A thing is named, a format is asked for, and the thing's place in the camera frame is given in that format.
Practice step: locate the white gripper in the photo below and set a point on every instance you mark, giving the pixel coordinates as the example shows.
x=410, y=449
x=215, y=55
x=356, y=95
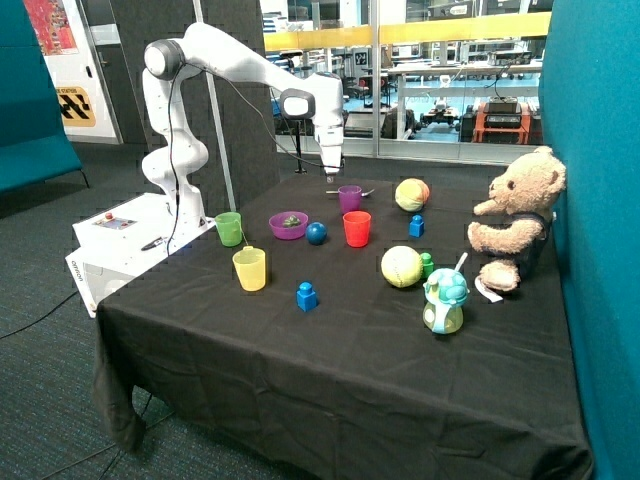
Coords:
x=330, y=141

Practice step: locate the metal spoon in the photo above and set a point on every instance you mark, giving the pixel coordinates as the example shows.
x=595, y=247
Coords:
x=363, y=194

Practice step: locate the purple plastic cup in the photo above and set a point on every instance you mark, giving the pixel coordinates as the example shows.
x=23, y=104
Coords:
x=349, y=198

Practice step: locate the red plastic cup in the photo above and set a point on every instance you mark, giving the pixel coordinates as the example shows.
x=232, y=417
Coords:
x=357, y=228

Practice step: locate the green toy vegetable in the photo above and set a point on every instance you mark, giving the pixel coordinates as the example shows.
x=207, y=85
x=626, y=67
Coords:
x=291, y=221

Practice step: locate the blue ball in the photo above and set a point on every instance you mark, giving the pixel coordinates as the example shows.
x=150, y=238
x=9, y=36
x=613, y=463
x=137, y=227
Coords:
x=316, y=233

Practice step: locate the purple plastic bowl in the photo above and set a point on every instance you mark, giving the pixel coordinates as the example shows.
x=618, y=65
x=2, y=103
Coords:
x=275, y=223

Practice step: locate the orange-yellow soft ball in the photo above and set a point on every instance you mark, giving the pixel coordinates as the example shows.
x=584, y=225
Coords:
x=412, y=194

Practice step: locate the blue toy block back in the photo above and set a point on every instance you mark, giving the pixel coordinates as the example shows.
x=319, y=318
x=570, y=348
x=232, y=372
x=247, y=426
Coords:
x=416, y=226

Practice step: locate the blue toy block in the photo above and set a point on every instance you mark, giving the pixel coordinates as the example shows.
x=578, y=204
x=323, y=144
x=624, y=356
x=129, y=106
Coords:
x=416, y=226
x=306, y=297

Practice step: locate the green plastic cup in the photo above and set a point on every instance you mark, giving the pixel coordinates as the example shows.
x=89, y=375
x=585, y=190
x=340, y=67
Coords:
x=229, y=228

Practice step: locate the yellow-green soft ball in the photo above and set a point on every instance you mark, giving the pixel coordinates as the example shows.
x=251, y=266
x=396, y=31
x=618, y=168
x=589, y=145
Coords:
x=401, y=266

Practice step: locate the yellow plastic cup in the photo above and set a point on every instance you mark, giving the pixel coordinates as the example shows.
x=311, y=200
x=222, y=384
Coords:
x=250, y=267

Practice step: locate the blue toy block front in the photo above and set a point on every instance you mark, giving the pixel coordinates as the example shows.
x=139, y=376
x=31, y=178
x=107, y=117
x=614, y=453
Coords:
x=306, y=297

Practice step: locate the green toy block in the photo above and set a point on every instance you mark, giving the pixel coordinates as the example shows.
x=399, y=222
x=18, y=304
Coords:
x=427, y=264

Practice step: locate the black tablecloth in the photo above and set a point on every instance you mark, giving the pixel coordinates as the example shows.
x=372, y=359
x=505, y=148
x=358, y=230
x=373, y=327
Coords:
x=358, y=387

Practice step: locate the teal sippy cup with straw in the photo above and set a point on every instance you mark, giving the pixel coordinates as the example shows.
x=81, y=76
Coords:
x=446, y=291

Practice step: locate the orange mobile robot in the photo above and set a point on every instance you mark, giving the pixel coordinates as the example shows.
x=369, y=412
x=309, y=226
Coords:
x=507, y=120

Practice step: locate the black pen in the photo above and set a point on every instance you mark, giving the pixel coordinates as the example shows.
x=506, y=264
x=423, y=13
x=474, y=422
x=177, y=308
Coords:
x=153, y=244

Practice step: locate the brown teddy bear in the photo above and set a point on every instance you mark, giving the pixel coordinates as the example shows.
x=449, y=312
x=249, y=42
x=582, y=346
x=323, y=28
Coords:
x=524, y=195

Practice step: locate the white robot control box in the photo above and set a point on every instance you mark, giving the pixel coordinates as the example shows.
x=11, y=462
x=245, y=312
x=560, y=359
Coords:
x=109, y=254

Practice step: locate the teal sofa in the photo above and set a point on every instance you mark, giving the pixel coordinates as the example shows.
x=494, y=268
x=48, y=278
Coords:
x=34, y=146

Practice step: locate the black camera tripod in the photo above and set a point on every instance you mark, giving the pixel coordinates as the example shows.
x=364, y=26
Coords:
x=289, y=56

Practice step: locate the teal partition wall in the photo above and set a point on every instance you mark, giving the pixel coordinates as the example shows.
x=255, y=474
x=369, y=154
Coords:
x=589, y=95

